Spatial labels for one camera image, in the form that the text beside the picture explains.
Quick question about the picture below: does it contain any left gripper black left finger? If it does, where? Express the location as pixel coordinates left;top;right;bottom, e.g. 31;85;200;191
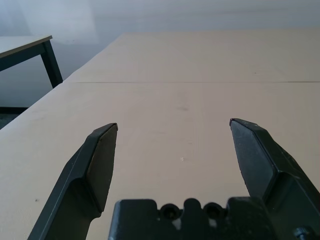
27;122;118;240

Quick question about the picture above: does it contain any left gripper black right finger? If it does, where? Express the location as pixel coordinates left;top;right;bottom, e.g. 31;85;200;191
229;117;320;240

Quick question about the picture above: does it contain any side table with black legs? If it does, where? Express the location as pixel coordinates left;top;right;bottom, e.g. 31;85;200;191
0;34;64;89

